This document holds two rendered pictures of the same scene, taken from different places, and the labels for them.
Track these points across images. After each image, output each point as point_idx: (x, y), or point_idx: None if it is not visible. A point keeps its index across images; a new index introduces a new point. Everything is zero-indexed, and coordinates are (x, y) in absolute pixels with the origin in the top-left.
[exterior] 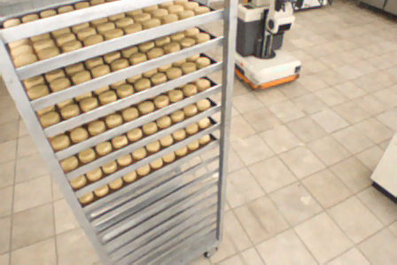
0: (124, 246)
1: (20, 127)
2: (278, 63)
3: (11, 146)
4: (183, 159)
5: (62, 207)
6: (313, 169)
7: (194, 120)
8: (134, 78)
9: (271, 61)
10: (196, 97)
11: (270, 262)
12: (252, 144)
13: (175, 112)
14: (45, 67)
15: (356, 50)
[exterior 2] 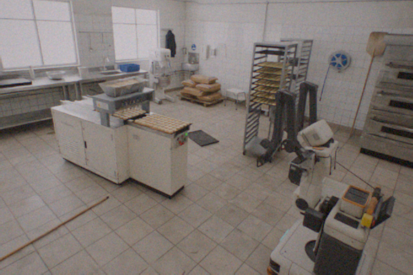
0: (258, 113)
1: (388, 170)
2: (291, 238)
3: (369, 162)
4: (254, 98)
5: None
6: (218, 188)
7: (254, 88)
8: (264, 75)
9: (300, 239)
10: (254, 81)
11: (223, 156)
12: (260, 193)
13: (259, 87)
14: (265, 62)
15: None
